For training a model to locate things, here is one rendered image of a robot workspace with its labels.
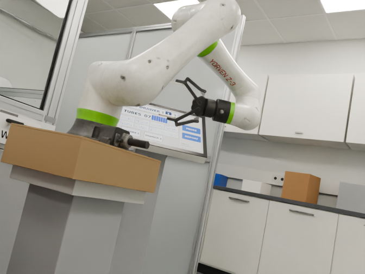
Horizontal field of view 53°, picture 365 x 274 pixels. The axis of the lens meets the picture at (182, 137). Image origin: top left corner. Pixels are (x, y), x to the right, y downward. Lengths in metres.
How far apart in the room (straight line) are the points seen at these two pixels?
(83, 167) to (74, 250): 0.25
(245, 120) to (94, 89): 0.65
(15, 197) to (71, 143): 0.76
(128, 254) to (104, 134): 0.91
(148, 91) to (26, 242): 0.53
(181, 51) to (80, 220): 0.54
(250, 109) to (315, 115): 2.56
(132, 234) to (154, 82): 1.02
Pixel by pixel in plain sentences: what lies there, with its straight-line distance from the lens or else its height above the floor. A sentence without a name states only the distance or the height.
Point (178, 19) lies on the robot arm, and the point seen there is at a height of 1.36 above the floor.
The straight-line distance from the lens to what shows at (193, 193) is 2.49.
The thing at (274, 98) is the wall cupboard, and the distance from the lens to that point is 4.21.
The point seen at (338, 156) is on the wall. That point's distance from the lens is 4.24.
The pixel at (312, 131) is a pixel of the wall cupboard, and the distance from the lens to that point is 3.98.
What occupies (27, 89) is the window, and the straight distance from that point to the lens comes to 1.63.
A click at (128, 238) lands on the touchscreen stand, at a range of 1.85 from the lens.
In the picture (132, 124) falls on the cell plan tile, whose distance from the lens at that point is 1.80.
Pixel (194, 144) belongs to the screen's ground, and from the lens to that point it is 1.81.
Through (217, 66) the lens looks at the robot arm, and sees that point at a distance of 1.44.
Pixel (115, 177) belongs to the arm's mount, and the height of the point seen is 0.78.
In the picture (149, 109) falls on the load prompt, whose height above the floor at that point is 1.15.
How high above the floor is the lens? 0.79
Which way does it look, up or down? 8 degrees up
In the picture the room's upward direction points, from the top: 12 degrees clockwise
